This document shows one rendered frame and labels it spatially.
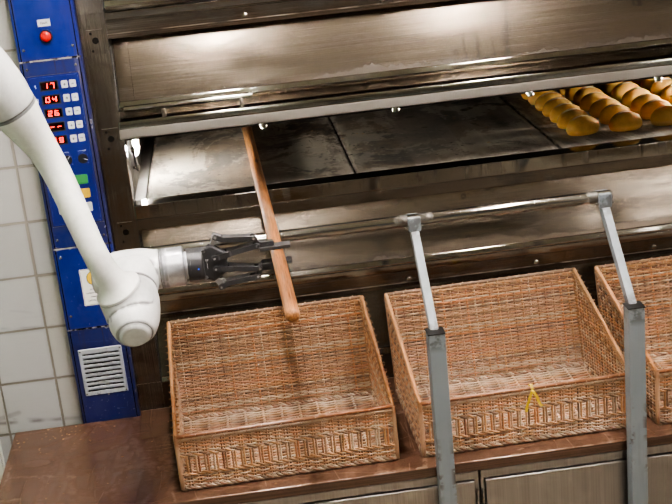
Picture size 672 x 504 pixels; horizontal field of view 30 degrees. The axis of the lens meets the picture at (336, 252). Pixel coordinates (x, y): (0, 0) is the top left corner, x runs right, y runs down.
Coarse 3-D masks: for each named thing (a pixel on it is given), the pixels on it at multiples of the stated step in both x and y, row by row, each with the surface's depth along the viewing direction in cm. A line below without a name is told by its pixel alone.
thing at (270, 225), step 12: (252, 132) 396; (252, 144) 377; (252, 156) 364; (252, 168) 353; (264, 180) 340; (264, 192) 327; (264, 204) 317; (264, 216) 308; (276, 228) 298; (276, 240) 288; (276, 252) 280; (276, 264) 274; (276, 276) 269; (288, 276) 266; (288, 288) 258; (288, 300) 252; (288, 312) 247
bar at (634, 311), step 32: (608, 192) 311; (352, 224) 306; (384, 224) 307; (416, 224) 307; (608, 224) 309; (416, 256) 304; (640, 320) 297; (640, 352) 300; (448, 384) 297; (640, 384) 303; (448, 416) 300; (640, 416) 305; (448, 448) 303; (640, 448) 308; (448, 480) 305; (640, 480) 311
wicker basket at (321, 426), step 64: (192, 320) 345; (256, 320) 346; (320, 320) 348; (192, 384) 346; (256, 384) 348; (320, 384) 349; (384, 384) 317; (192, 448) 306; (256, 448) 325; (320, 448) 322; (384, 448) 313
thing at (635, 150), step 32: (480, 160) 347; (512, 160) 344; (544, 160) 345; (576, 160) 346; (608, 160) 347; (224, 192) 341; (256, 192) 340; (288, 192) 341; (320, 192) 341; (352, 192) 342
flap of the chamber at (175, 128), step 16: (544, 80) 324; (560, 80) 324; (576, 80) 324; (592, 80) 325; (608, 80) 325; (416, 96) 321; (432, 96) 322; (448, 96) 322; (464, 96) 322; (480, 96) 323; (272, 112) 319; (288, 112) 319; (304, 112) 319; (320, 112) 320; (336, 112) 320; (352, 112) 321; (144, 128) 316; (160, 128) 317; (176, 128) 317; (192, 128) 317; (208, 128) 318
